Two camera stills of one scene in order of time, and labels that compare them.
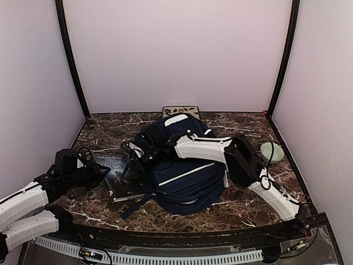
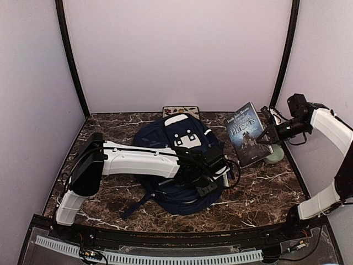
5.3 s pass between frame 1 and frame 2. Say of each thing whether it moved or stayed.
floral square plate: stayed
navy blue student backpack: stayed
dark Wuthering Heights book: moved
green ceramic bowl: stayed
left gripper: moved
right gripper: moved
